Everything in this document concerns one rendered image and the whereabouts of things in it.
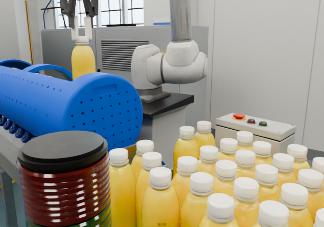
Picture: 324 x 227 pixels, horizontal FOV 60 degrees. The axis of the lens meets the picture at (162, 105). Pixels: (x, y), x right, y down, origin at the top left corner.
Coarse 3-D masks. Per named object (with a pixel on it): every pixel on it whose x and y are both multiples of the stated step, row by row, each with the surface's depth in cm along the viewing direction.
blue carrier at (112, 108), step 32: (0, 64) 138; (0, 96) 110; (32, 96) 89; (64, 96) 76; (96, 96) 79; (128, 96) 87; (32, 128) 92; (64, 128) 74; (96, 128) 81; (128, 128) 90
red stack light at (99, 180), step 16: (32, 176) 18; (48, 176) 18; (64, 176) 18; (80, 176) 19; (96, 176) 20; (32, 192) 19; (48, 192) 18; (64, 192) 18; (80, 192) 19; (96, 192) 20; (32, 208) 19; (48, 208) 19; (64, 208) 19; (80, 208) 19; (96, 208) 20; (48, 224) 19; (64, 224) 19
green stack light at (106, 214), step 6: (108, 204) 22; (108, 210) 22; (96, 216) 20; (102, 216) 21; (108, 216) 22; (30, 222) 20; (84, 222) 20; (90, 222) 20; (96, 222) 20; (102, 222) 21; (108, 222) 22
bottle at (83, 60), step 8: (80, 48) 84; (88, 48) 85; (72, 56) 85; (80, 56) 83; (88, 56) 84; (72, 64) 85; (80, 64) 84; (88, 64) 85; (72, 72) 86; (80, 72) 84; (88, 72) 85
